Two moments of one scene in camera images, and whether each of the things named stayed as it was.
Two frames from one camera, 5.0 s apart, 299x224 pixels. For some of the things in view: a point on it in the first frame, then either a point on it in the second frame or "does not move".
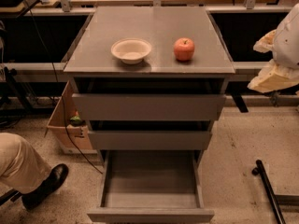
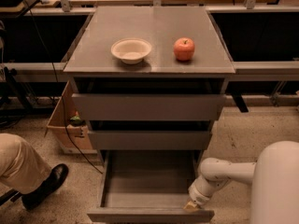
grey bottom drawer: (150, 187) does not move
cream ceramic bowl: (131, 50) does not move
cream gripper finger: (265, 44) to (200, 191)
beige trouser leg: (21, 169) does not move
